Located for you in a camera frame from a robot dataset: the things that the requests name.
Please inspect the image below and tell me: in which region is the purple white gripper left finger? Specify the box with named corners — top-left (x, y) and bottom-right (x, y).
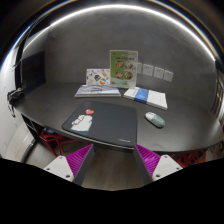
top-left (44, 145), bottom-right (94, 186)

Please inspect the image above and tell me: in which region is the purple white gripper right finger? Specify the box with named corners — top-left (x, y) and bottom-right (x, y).
top-left (133, 144), bottom-right (182, 185)

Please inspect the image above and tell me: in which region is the white green computer mouse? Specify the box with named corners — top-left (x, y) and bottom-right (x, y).
top-left (145, 112), bottom-right (165, 128)

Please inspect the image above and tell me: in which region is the black mouse pad with cartoon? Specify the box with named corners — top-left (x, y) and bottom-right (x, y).
top-left (62, 100), bottom-right (137, 148)

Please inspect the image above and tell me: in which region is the red stool left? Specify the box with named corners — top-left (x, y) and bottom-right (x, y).
top-left (39, 127), bottom-right (90, 158)

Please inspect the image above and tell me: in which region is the red stool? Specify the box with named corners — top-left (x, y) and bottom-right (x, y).
top-left (39, 127), bottom-right (90, 158)
top-left (169, 150), bottom-right (206, 168)

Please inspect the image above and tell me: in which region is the red stool right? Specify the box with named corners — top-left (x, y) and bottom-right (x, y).
top-left (169, 150), bottom-right (206, 168)

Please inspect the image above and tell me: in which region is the white book with blue band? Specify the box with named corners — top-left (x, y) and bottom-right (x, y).
top-left (124, 87), bottom-right (168, 110)

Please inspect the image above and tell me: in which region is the grey magazine lying flat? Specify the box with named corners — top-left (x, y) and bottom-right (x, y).
top-left (75, 85), bottom-right (121, 98)

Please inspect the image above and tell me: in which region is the small colourful picture card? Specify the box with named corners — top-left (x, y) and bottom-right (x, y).
top-left (86, 69), bottom-right (110, 85)

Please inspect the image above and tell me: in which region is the green menu stand card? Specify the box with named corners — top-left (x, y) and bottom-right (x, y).
top-left (110, 50), bottom-right (138, 88)

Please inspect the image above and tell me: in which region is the black monitor screen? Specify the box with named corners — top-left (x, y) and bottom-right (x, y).
top-left (21, 51), bottom-right (46, 95)

